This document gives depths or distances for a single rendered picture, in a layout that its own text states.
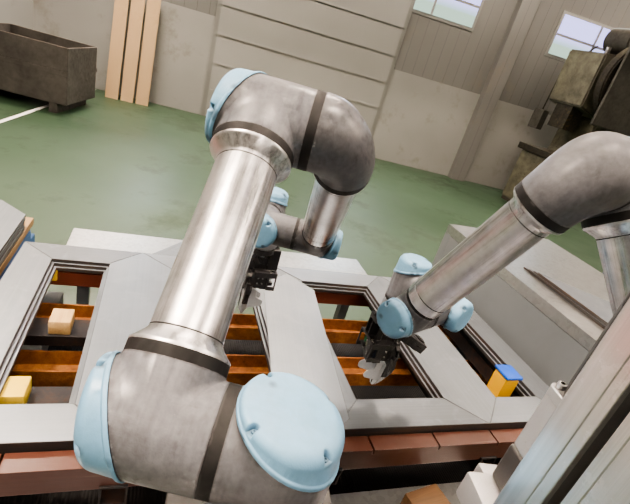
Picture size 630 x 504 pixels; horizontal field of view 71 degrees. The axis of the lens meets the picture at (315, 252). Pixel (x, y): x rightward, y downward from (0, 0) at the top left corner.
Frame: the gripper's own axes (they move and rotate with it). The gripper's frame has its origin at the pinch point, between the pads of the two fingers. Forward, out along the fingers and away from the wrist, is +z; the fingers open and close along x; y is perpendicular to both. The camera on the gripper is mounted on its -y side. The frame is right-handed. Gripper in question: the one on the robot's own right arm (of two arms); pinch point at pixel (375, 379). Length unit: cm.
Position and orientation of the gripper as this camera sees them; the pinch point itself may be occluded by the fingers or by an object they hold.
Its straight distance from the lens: 118.3
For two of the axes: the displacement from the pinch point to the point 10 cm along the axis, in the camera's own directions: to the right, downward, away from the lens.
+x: 2.7, 4.7, -8.4
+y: -9.3, -1.0, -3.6
